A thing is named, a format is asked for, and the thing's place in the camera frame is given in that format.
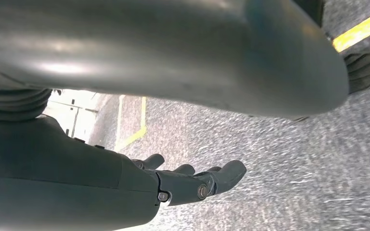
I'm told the black robot foot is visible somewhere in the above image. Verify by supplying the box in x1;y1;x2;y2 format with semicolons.
344;51;370;95

